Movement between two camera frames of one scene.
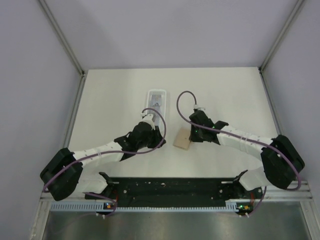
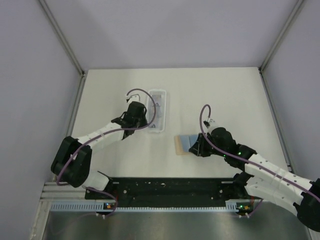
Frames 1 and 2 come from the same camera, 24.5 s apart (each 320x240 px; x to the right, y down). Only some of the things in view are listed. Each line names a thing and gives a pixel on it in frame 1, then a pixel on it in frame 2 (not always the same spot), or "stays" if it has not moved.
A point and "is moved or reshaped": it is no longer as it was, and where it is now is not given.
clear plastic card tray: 156,99 stays
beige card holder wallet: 182,140 is moved or reshaped
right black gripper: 193,138 to 198,148
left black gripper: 157,135 to 144,122
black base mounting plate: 175,190 stays
